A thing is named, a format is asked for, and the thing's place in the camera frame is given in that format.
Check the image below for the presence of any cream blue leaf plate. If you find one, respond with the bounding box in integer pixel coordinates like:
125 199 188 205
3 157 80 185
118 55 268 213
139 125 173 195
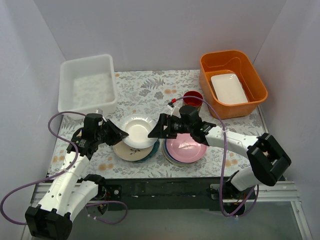
112 141 153 162

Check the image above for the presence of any teal scalloped plate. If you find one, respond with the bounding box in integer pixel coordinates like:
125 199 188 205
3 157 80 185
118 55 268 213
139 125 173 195
135 140 160 163

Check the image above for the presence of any white deep round plate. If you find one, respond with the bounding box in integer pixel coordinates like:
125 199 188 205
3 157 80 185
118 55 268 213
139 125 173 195
119 114 158 149

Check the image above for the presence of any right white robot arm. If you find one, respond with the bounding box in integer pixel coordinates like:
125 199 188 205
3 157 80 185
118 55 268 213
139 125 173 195
148 105 292 199

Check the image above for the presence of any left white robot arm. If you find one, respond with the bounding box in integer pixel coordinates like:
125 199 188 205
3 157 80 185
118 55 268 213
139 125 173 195
25 113 129 240

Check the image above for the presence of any white translucent plastic bin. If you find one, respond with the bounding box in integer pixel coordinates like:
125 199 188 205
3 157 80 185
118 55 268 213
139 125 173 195
57 54 119 115

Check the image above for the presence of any orange plastic bin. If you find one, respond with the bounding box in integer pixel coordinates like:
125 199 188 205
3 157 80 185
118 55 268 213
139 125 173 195
199 50 268 120

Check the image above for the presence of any red black cup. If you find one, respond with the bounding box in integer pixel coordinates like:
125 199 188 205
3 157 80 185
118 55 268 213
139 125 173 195
182 91 203 112

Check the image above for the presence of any pink round plate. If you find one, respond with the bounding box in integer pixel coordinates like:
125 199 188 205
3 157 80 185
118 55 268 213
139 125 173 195
164 133 208 164

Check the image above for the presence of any floral table mat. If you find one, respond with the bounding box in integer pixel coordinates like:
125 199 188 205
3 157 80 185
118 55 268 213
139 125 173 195
47 70 267 179

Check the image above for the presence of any white rectangular plate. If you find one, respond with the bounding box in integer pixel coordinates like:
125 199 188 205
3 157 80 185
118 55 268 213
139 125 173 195
211 73 248 105

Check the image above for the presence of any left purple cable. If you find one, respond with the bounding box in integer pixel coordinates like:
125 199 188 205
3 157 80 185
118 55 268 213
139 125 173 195
0 111 128 226

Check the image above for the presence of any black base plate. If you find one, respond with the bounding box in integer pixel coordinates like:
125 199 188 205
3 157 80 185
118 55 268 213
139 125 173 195
44 174 286 211

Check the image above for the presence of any aluminium rail frame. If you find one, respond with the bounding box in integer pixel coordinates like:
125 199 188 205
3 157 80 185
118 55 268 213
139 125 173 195
21 181 313 240

